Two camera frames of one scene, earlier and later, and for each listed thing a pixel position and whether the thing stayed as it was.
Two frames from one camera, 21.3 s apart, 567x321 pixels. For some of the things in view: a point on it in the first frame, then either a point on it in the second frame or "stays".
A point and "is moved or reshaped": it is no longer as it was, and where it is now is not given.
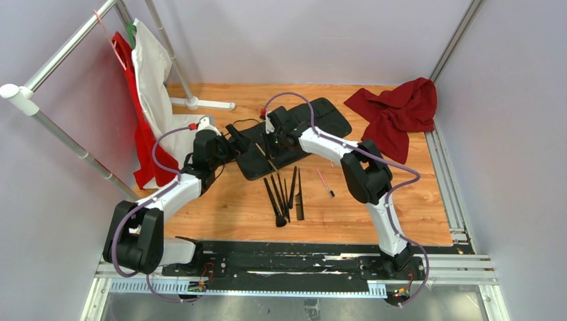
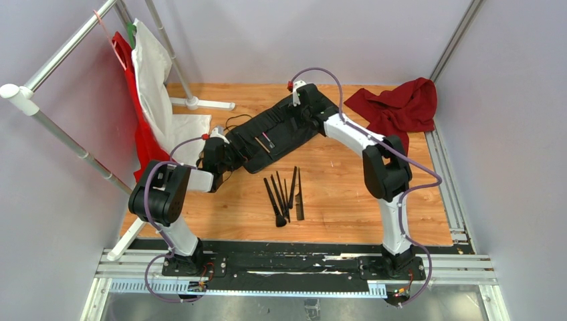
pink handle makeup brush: (331, 192) is moved or reshaped
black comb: (299, 200) stays
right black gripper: (271, 152) -> (297, 106)
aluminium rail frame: (443, 269) stays
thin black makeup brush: (278, 198) stays
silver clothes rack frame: (26, 97) stays
